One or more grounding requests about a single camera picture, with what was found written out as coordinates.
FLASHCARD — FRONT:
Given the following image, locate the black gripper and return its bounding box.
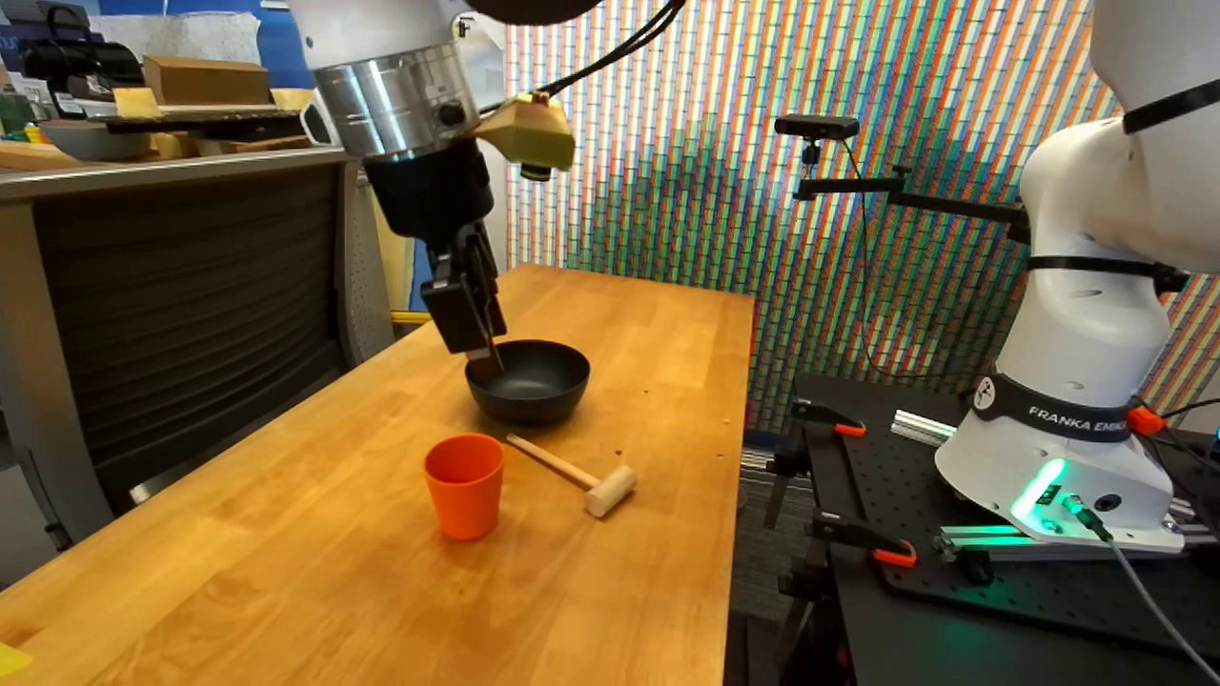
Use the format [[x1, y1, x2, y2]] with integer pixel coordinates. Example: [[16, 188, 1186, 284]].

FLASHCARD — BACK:
[[363, 132, 515, 374]]

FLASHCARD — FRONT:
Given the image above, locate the orange plastic cup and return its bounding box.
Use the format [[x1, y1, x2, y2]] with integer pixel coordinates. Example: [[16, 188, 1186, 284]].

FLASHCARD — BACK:
[[419, 430, 510, 543]]

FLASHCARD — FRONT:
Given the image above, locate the black bowl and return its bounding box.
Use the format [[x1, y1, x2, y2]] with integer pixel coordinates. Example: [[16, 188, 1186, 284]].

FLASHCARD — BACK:
[[460, 336, 596, 430]]

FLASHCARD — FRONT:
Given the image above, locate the small wooden mallet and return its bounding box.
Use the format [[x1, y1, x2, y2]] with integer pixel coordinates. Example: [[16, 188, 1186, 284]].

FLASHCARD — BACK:
[[504, 430, 641, 523]]

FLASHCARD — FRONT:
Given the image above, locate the grey desk with dark panel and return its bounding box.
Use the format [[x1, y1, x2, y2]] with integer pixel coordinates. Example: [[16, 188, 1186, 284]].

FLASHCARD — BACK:
[[0, 141, 373, 547]]

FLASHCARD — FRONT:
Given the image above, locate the wooden box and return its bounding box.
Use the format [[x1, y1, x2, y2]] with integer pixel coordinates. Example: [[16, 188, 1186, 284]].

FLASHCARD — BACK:
[[138, 54, 277, 109]]

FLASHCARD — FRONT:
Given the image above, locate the black equipment on shelf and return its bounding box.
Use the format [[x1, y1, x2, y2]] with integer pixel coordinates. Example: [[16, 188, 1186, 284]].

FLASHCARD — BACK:
[[16, 0, 146, 95]]

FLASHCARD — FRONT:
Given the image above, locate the short aluminium bar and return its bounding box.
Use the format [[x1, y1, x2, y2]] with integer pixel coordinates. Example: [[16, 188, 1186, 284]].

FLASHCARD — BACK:
[[889, 402, 962, 453]]

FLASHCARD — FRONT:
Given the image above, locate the yellow tape piece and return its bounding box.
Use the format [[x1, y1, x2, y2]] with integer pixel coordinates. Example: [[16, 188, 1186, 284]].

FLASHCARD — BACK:
[[0, 641, 36, 686]]

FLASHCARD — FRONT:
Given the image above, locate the yellow-green wrist camera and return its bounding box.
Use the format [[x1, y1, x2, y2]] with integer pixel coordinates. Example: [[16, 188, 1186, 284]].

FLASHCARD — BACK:
[[477, 90, 579, 188]]

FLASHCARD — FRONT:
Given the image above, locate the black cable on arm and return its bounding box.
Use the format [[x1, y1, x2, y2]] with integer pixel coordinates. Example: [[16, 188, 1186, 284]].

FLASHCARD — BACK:
[[533, 0, 691, 103]]

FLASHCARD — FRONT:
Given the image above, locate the orange-handled black clamp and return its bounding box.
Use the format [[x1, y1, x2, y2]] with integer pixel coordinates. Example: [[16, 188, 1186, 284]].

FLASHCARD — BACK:
[[785, 391, 871, 449], [809, 505, 922, 576]]

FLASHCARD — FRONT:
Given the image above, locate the black camera on stand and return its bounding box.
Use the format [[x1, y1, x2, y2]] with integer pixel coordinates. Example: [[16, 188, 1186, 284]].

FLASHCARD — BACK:
[[770, 109, 864, 145]]

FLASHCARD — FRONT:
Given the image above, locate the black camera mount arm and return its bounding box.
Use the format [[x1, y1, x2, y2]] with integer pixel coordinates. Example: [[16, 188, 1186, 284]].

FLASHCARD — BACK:
[[789, 132, 1031, 246]]

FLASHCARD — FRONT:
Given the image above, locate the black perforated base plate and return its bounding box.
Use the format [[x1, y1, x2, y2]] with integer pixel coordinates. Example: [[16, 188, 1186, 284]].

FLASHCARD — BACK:
[[781, 368, 1220, 686]]

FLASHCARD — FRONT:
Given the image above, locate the metal rail with green light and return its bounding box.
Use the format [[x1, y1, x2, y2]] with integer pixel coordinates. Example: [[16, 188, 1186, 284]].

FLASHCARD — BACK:
[[935, 513, 1220, 564]]

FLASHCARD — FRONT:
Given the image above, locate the grey cable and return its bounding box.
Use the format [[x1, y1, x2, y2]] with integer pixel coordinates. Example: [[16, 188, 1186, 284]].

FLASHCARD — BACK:
[[1073, 494, 1220, 686]]

